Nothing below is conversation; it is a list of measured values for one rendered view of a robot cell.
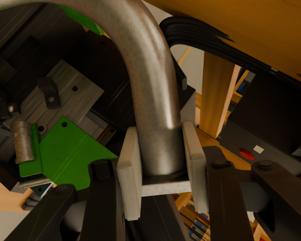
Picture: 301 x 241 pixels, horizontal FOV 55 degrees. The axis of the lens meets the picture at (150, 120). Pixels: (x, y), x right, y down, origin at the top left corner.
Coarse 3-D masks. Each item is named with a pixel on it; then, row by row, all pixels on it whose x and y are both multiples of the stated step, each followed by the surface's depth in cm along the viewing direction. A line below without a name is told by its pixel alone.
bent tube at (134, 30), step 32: (0, 0) 18; (32, 0) 18; (64, 0) 18; (96, 0) 17; (128, 0) 17; (128, 32) 17; (160, 32) 18; (128, 64) 18; (160, 64) 17; (160, 96) 18; (160, 128) 18; (160, 160) 18; (160, 192) 18
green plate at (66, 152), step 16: (64, 128) 59; (80, 128) 59; (48, 144) 58; (64, 144) 58; (80, 144) 58; (96, 144) 58; (48, 160) 57; (64, 160) 57; (80, 160) 58; (48, 176) 57; (64, 176) 57; (80, 176) 57
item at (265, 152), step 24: (264, 72) 50; (264, 96) 49; (288, 96) 48; (240, 120) 48; (264, 120) 47; (288, 120) 47; (240, 144) 55; (264, 144) 47; (288, 144) 45; (288, 168) 49
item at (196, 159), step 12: (192, 132) 17; (192, 144) 15; (192, 156) 14; (204, 156) 14; (192, 168) 14; (204, 168) 14; (192, 180) 14; (204, 180) 14; (192, 192) 15; (204, 192) 14; (204, 204) 14
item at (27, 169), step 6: (36, 126) 59; (36, 132) 58; (36, 138) 57; (36, 144) 57; (36, 150) 57; (30, 162) 57; (36, 162) 57; (24, 168) 56; (30, 168) 56; (36, 168) 56; (42, 168) 57; (24, 174) 56; (30, 174) 56
